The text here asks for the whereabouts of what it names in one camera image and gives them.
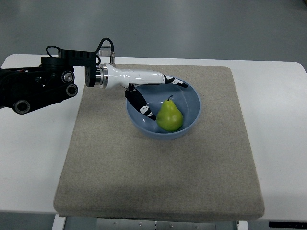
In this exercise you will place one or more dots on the blue bowl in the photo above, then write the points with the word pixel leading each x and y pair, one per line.
pixel 186 99

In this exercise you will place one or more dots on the green pear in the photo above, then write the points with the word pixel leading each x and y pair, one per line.
pixel 169 116

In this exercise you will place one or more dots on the metal table frame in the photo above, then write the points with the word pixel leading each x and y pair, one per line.
pixel 61 223

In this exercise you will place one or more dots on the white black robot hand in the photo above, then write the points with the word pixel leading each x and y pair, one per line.
pixel 108 76

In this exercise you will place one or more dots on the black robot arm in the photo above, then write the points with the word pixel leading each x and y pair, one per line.
pixel 26 89

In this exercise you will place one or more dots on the beige fabric mat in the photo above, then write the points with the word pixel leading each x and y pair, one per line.
pixel 112 170

